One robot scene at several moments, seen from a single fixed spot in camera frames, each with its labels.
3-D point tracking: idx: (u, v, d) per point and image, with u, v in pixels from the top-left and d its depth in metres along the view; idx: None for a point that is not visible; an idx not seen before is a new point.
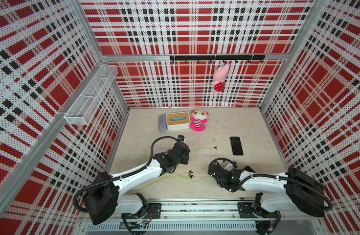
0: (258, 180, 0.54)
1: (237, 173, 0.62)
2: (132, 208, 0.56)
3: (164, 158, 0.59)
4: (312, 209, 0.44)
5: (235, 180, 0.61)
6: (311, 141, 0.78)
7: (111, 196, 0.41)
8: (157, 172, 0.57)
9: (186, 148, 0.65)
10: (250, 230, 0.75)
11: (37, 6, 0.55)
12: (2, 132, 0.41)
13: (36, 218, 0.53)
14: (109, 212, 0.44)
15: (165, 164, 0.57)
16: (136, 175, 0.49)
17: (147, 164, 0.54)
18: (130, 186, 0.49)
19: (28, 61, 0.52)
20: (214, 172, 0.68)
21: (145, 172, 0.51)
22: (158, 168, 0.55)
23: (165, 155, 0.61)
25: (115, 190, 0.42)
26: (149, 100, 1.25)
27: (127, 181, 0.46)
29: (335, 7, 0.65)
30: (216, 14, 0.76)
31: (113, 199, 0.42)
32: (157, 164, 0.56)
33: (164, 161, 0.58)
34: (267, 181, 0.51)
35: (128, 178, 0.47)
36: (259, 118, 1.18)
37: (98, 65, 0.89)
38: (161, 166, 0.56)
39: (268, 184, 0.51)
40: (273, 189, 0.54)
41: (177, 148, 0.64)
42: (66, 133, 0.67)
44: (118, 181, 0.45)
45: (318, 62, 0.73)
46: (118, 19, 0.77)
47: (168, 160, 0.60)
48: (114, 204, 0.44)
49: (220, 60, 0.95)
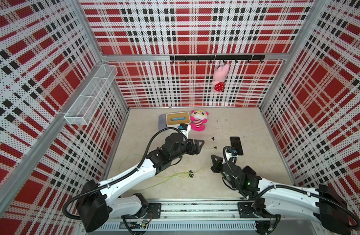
0: (282, 192, 0.51)
1: (254, 179, 0.59)
2: (130, 209, 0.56)
3: (158, 156, 0.56)
4: (339, 229, 0.44)
5: (253, 187, 0.57)
6: (311, 141, 0.78)
7: (98, 207, 0.40)
8: (151, 173, 0.54)
9: (178, 142, 0.57)
10: (250, 230, 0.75)
11: (36, 6, 0.54)
12: (2, 131, 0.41)
13: (36, 218, 0.53)
14: (102, 220, 0.44)
15: (159, 163, 0.53)
16: (125, 179, 0.46)
17: (139, 167, 0.51)
18: (120, 192, 0.46)
19: (28, 61, 0.52)
20: (237, 176, 0.60)
21: (136, 176, 0.48)
22: (151, 168, 0.52)
23: (159, 151, 0.58)
25: (101, 199, 0.40)
26: (149, 100, 1.25)
27: (116, 187, 0.44)
29: (335, 7, 0.65)
30: (216, 14, 0.76)
31: (102, 208, 0.41)
32: (150, 163, 0.53)
33: (159, 159, 0.55)
34: (295, 195, 0.48)
35: (117, 185, 0.45)
36: (259, 118, 1.18)
37: (98, 65, 0.89)
38: (154, 166, 0.53)
39: (296, 198, 0.49)
40: (298, 202, 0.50)
41: (169, 144, 0.57)
42: (66, 133, 0.67)
44: (106, 189, 0.43)
45: (318, 62, 0.73)
46: (118, 19, 0.77)
47: (162, 157, 0.56)
48: (104, 213, 0.43)
49: (220, 60, 0.95)
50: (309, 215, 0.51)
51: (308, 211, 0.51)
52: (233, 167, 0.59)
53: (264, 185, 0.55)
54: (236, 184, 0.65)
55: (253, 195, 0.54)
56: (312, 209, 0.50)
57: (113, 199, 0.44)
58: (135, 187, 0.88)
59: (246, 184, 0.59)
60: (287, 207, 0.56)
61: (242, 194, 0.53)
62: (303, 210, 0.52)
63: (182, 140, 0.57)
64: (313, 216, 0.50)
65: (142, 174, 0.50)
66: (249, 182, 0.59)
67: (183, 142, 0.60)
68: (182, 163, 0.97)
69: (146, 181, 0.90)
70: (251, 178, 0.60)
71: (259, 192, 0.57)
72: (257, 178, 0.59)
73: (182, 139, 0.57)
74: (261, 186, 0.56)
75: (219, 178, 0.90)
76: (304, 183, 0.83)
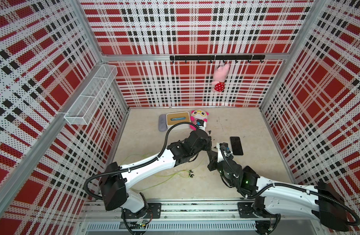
0: (282, 191, 0.50)
1: (252, 177, 0.58)
2: (135, 206, 0.62)
3: (179, 148, 0.55)
4: (338, 226, 0.44)
5: (251, 186, 0.56)
6: (311, 141, 0.78)
7: (118, 188, 0.40)
8: (171, 164, 0.53)
9: (203, 138, 0.56)
10: (250, 231, 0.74)
11: (36, 6, 0.54)
12: (2, 131, 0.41)
13: (36, 218, 0.53)
14: (121, 201, 0.46)
15: (179, 155, 0.52)
16: (146, 167, 0.47)
17: (159, 156, 0.50)
18: (138, 178, 0.46)
19: (28, 61, 0.52)
20: (238, 175, 0.57)
21: (155, 165, 0.48)
22: (171, 159, 0.51)
23: (181, 143, 0.57)
25: (122, 181, 0.41)
26: (149, 100, 1.25)
27: (136, 173, 0.44)
29: (335, 7, 0.65)
30: (216, 14, 0.76)
31: (121, 191, 0.42)
32: (171, 154, 0.52)
33: (179, 151, 0.54)
34: (294, 194, 0.48)
35: (137, 171, 0.45)
36: (259, 118, 1.18)
37: (98, 65, 0.89)
38: (175, 158, 0.52)
39: (295, 197, 0.48)
40: (298, 201, 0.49)
41: (193, 138, 0.56)
42: (66, 132, 0.67)
44: (126, 173, 0.44)
45: (318, 62, 0.73)
46: (118, 19, 0.77)
47: (184, 150, 0.54)
48: (123, 196, 0.45)
49: (220, 60, 0.95)
50: (308, 213, 0.51)
51: (306, 209, 0.51)
52: (234, 166, 0.56)
53: (262, 183, 0.55)
54: (236, 183, 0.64)
55: (251, 194, 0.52)
56: (311, 207, 0.50)
57: (131, 184, 0.45)
58: (135, 187, 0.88)
59: (244, 183, 0.58)
60: (286, 206, 0.57)
61: (242, 194, 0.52)
62: (301, 208, 0.52)
63: (207, 136, 0.56)
64: (311, 213, 0.50)
65: (160, 165, 0.50)
66: (247, 180, 0.58)
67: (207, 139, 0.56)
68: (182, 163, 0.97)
69: (146, 181, 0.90)
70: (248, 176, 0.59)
71: (258, 191, 0.56)
72: (256, 176, 0.58)
73: (207, 135, 0.56)
74: (259, 184, 0.55)
75: (219, 178, 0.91)
76: (304, 183, 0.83)
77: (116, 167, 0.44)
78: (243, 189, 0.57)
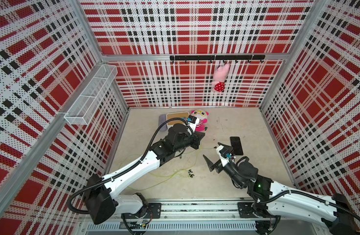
0: (299, 198, 0.49)
1: (265, 182, 0.55)
2: (132, 208, 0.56)
3: (162, 147, 0.55)
4: None
5: (263, 191, 0.53)
6: (311, 141, 0.78)
7: (103, 200, 0.39)
8: (155, 164, 0.53)
9: (182, 133, 0.56)
10: (250, 231, 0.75)
11: (37, 6, 0.55)
12: (2, 132, 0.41)
13: (36, 218, 0.54)
14: (110, 211, 0.45)
15: (163, 154, 0.52)
16: (129, 173, 0.46)
17: (142, 159, 0.50)
18: (124, 186, 0.46)
19: (28, 61, 0.52)
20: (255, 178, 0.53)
21: (139, 168, 0.48)
22: (154, 160, 0.51)
23: (162, 142, 0.57)
25: (106, 193, 0.40)
26: (149, 100, 1.25)
27: (120, 181, 0.43)
29: (335, 7, 0.65)
30: (216, 14, 0.76)
31: (108, 200, 0.41)
32: (154, 155, 0.52)
33: (162, 150, 0.54)
34: (311, 202, 0.47)
35: (122, 178, 0.44)
36: (259, 118, 1.18)
37: (98, 65, 0.89)
38: (158, 157, 0.52)
39: (312, 206, 0.47)
40: (313, 210, 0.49)
41: (172, 134, 0.56)
42: (66, 133, 0.67)
44: (110, 182, 0.43)
45: (318, 62, 0.73)
46: (118, 18, 0.77)
47: (166, 149, 0.55)
48: (112, 204, 0.43)
49: (220, 60, 0.95)
50: (317, 220, 0.52)
51: (315, 216, 0.51)
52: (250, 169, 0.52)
53: (276, 188, 0.53)
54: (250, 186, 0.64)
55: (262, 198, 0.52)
56: (326, 217, 0.49)
57: (117, 193, 0.44)
58: (135, 187, 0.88)
59: (257, 187, 0.55)
60: (291, 211, 0.57)
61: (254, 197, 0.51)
62: (309, 214, 0.53)
63: (185, 130, 0.55)
64: (320, 221, 0.50)
65: (145, 167, 0.49)
66: (260, 184, 0.55)
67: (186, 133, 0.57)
68: (182, 163, 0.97)
69: (146, 181, 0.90)
70: (261, 180, 0.56)
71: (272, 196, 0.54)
72: (268, 181, 0.55)
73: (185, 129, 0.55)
74: (274, 189, 0.53)
75: (219, 178, 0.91)
76: (304, 183, 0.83)
77: (98, 179, 0.42)
78: (256, 193, 0.54)
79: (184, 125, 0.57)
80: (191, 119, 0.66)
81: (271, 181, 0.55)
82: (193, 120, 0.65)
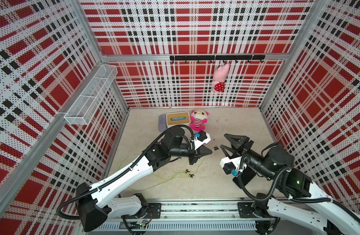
0: (336, 211, 0.42)
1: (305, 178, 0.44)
2: (130, 210, 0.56)
3: (155, 152, 0.51)
4: None
5: (302, 189, 0.42)
6: (311, 141, 0.78)
7: (88, 211, 0.38)
8: (148, 170, 0.50)
9: (179, 137, 0.52)
10: (250, 230, 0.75)
11: (37, 6, 0.55)
12: (2, 132, 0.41)
13: (36, 218, 0.53)
14: (102, 219, 0.45)
15: (156, 159, 0.49)
16: (118, 181, 0.44)
17: (132, 166, 0.47)
18: (113, 196, 0.44)
19: (28, 61, 0.52)
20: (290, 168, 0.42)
21: (128, 176, 0.45)
22: (146, 166, 0.48)
23: (157, 145, 0.53)
25: (94, 203, 0.39)
26: (149, 100, 1.25)
27: (107, 190, 0.42)
29: (335, 7, 0.65)
30: (216, 14, 0.76)
31: (96, 211, 0.40)
32: (146, 160, 0.48)
33: (156, 155, 0.50)
34: (346, 219, 0.41)
35: (109, 187, 0.42)
36: (259, 118, 1.18)
37: (98, 65, 0.89)
38: (150, 164, 0.48)
39: (346, 223, 0.42)
40: (339, 224, 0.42)
41: (168, 138, 0.52)
42: (66, 132, 0.67)
44: (96, 193, 0.41)
45: (318, 62, 0.73)
46: (118, 19, 0.77)
47: (160, 152, 0.51)
48: (102, 214, 0.43)
49: (220, 60, 0.96)
50: (318, 228, 0.51)
51: (316, 224, 0.51)
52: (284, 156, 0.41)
53: (315, 192, 0.43)
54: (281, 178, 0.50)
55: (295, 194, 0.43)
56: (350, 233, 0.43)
57: (104, 203, 0.42)
58: (134, 187, 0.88)
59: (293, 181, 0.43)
60: (292, 215, 0.57)
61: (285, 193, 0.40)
62: (311, 222, 0.52)
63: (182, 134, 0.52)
64: (321, 229, 0.50)
65: (135, 175, 0.46)
66: (299, 180, 0.43)
67: (184, 138, 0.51)
68: (182, 163, 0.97)
69: (146, 181, 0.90)
70: (298, 176, 0.44)
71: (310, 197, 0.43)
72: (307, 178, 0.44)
73: (183, 132, 0.51)
74: (313, 192, 0.43)
75: (219, 178, 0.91)
76: None
77: (85, 188, 0.41)
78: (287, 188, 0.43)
79: (182, 129, 0.53)
80: (201, 134, 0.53)
81: (310, 182, 0.44)
82: (203, 136, 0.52)
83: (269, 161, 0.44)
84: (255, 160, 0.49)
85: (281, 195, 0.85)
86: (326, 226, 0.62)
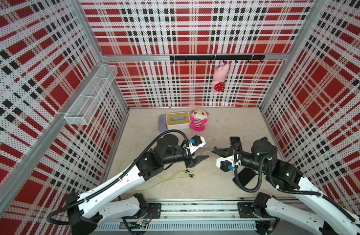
0: (326, 206, 0.42)
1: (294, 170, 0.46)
2: (128, 212, 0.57)
3: (147, 161, 0.49)
4: None
5: (290, 180, 0.44)
6: (311, 141, 0.78)
7: (74, 223, 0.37)
8: (140, 179, 0.48)
9: (171, 146, 0.49)
10: (250, 230, 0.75)
11: (36, 6, 0.54)
12: (2, 132, 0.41)
13: (36, 218, 0.54)
14: (91, 226, 0.44)
15: (147, 169, 0.47)
16: (106, 192, 0.43)
17: (122, 176, 0.46)
18: (101, 205, 0.43)
19: (28, 61, 0.52)
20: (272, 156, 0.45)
21: (118, 186, 0.44)
22: (136, 177, 0.46)
23: (150, 153, 0.51)
25: (80, 215, 0.39)
26: (149, 100, 1.25)
27: (95, 201, 0.41)
29: (335, 7, 0.65)
30: (216, 14, 0.76)
31: (84, 222, 0.40)
32: (137, 170, 0.47)
33: (147, 164, 0.48)
34: (336, 214, 0.41)
35: (97, 198, 0.42)
36: (259, 118, 1.18)
37: (98, 65, 0.89)
38: (140, 174, 0.46)
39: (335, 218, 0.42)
40: (330, 220, 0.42)
41: (160, 147, 0.50)
42: (66, 132, 0.67)
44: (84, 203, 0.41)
45: (318, 62, 0.73)
46: (118, 19, 0.77)
47: (153, 162, 0.49)
48: (89, 223, 0.42)
49: (220, 60, 0.95)
50: (314, 228, 0.50)
51: (312, 224, 0.50)
52: (267, 146, 0.46)
53: (305, 185, 0.43)
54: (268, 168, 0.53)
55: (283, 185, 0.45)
56: (341, 231, 0.42)
57: (92, 213, 0.42)
58: (134, 187, 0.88)
59: (282, 173, 0.45)
60: (289, 214, 0.56)
61: (272, 183, 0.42)
62: (307, 222, 0.51)
63: (175, 144, 0.49)
64: (317, 229, 0.49)
65: (124, 185, 0.45)
66: (288, 173, 0.45)
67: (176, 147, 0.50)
68: (182, 164, 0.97)
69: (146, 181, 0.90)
70: (290, 169, 0.46)
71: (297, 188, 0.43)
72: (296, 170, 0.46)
73: (175, 142, 0.48)
74: (302, 185, 0.43)
75: (219, 178, 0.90)
76: None
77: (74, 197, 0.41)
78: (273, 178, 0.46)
79: (175, 137, 0.50)
80: (196, 139, 0.60)
81: (301, 176, 0.45)
82: (197, 142, 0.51)
83: (255, 154, 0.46)
84: (246, 158, 0.53)
85: (281, 195, 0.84)
86: (323, 227, 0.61)
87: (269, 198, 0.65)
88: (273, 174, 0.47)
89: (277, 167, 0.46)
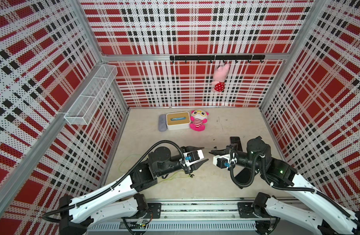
0: (321, 202, 0.42)
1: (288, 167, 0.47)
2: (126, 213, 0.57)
3: (141, 173, 0.49)
4: None
5: (284, 177, 0.45)
6: (311, 141, 0.78)
7: (61, 228, 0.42)
8: (131, 191, 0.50)
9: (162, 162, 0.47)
10: (250, 230, 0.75)
11: (36, 6, 0.54)
12: (2, 132, 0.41)
13: (36, 218, 0.54)
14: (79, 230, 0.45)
15: (140, 181, 0.47)
16: (97, 200, 0.43)
17: (113, 187, 0.46)
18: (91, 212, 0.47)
19: (28, 61, 0.52)
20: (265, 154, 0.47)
21: (108, 196, 0.44)
22: (128, 189, 0.46)
23: (146, 165, 0.51)
25: (68, 220, 0.40)
26: (148, 100, 1.25)
27: (84, 208, 0.42)
29: (335, 7, 0.65)
30: (216, 14, 0.76)
31: (70, 227, 0.41)
32: (129, 182, 0.47)
33: (141, 176, 0.48)
34: (331, 210, 0.41)
35: (87, 205, 0.43)
36: (259, 118, 1.18)
37: (98, 65, 0.89)
38: (132, 186, 0.46)
39: (330, 214, 0.42)
40: (326, 217, 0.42)
41: (151, 162, 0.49)
42: (66, 132, 0.67)
44: (75, 209, 0.42)
45: (318, 62, 0.73)
46: (118, 18, 0.77)
47: (146, 174, 0.48)
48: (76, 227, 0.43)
49: (220, 60, 0.95)
50: (312, 226, 0.50)
51: (311, 222, 0.50)
52: (260, 144, 0.47)
53: (300, 182, 0.44)
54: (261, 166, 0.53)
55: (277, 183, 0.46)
56: (338, 227, 0.42)
57: (81, 219, 0.43)
58: None
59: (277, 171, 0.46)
60: (289, 213, 0.56)
61: (267, 181, 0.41)
62: (306, 220, 0.51)
63: (166, 160, 0.46)
64: (316, 228, 0.49)
65: (115, 195, 0.46)
66: (282, 170, 0.46)
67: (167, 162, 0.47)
68: None
69: None
70: (284, 166, 0.47)
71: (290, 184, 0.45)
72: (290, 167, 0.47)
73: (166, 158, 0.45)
74: (296, 182, 0.44)
75: (219, 178, 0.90)
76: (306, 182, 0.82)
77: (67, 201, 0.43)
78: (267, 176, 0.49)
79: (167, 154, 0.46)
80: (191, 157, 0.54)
81: (295, 173, 0.46)
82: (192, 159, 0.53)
83: (249, 152, 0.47)
84: (242, 157, 0.54)
85: (281, 195, 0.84)
86: (321, 225, 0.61)
87: (268, 198, 0.65)
88: (267, 172, 0.48)
89: (272, 164, 0.52)
